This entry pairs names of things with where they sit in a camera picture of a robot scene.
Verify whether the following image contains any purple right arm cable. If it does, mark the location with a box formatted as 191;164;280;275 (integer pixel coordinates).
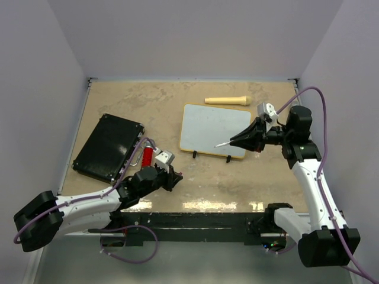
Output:
266;86;379;284

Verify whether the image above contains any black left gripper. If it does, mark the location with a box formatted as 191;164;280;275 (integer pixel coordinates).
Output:
139;163;182;198

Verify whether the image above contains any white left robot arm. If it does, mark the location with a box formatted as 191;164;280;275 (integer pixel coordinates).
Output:
13;166;183;252

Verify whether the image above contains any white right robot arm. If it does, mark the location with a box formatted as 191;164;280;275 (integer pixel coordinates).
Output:
229;106;361;267

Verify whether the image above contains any cream toy microphone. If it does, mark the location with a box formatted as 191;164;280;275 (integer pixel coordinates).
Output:
204;96;252;106

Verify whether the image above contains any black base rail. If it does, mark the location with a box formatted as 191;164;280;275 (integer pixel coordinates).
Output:
88;211;297;247

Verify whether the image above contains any pink and white marker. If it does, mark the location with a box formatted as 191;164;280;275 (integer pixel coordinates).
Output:
214;141;230;148

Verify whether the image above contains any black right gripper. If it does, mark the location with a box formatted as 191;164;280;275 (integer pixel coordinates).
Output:
230;116;292;153

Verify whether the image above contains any black hard case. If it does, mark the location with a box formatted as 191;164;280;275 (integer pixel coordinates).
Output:
73;114;144;184

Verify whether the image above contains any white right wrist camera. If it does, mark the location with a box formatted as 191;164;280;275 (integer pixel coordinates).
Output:
257;102;278;123

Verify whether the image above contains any yellow framed whiteboard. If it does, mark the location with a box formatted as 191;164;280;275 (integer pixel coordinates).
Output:
179;104;252;159

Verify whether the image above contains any red toy microphone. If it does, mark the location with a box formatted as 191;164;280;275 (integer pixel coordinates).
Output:
141;140;155;168

